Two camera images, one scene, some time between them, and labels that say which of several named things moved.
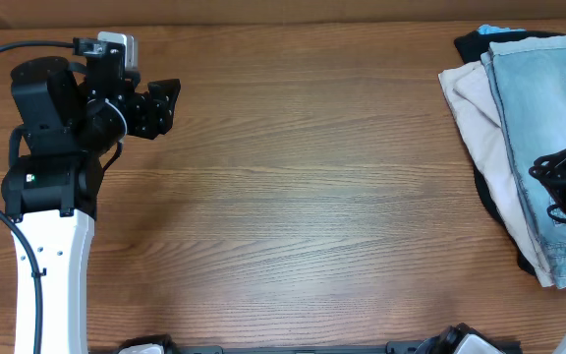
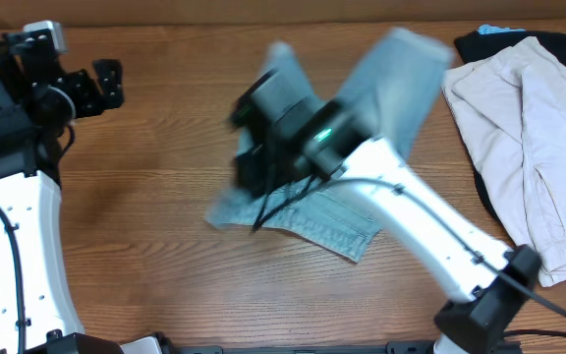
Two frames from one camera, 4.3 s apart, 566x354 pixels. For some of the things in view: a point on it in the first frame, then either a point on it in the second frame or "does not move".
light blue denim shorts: [547, 96] -> [294, 143]
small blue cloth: [486, 29] does not move
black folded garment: [469, 48] does not move
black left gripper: [141, 114] -> [86, 90]
